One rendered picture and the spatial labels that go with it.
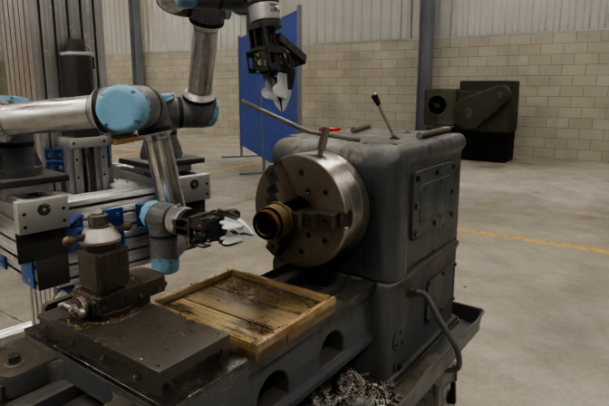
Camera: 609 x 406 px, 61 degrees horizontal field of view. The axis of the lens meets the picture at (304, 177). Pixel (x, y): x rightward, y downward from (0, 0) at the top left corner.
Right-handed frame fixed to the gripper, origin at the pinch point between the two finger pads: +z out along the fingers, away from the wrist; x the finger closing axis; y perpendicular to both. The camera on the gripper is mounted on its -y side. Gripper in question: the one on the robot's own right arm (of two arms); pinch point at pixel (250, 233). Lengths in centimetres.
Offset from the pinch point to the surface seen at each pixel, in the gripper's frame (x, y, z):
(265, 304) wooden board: -19.5, -4.1, 0.4
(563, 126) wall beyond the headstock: -56, -1012, -110
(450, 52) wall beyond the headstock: 91, -1005, -339
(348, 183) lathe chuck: 8.4, -28.1, 9.5
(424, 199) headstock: -1, -61, 17
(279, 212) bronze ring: 2.6, -11.3, -0.4
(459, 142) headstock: 14, -88, 18
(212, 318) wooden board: -19.4, 9.0, -4.6
